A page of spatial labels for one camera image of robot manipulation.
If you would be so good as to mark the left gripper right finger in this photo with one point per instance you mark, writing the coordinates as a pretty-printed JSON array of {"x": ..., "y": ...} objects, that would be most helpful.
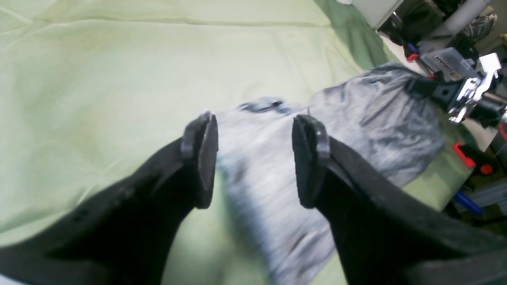
[{"x": 383, "y": 235}]

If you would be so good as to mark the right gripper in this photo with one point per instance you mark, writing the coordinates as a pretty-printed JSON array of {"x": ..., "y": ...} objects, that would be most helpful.
[{"x": 461, "y": 100}]

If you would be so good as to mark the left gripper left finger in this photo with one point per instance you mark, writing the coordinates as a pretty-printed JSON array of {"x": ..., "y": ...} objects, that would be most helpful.
[{"x": 123, "y": 234}]

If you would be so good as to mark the grey heathered T-shirt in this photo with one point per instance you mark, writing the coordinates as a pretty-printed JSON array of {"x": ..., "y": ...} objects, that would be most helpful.
[{"x": 371, "y": 113}]

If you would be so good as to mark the top left orange black clamp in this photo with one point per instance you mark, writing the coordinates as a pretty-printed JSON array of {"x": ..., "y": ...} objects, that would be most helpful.
[{"x": 481, "y": 163}]

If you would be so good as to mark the olive green table cloth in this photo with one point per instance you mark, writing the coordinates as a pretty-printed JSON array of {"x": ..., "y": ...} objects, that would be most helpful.
[{"x": 91, "y": 88}]

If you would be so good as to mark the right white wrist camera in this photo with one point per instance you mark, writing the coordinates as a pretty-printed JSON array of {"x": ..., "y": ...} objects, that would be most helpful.
[{"x": 451, "y": 63}]

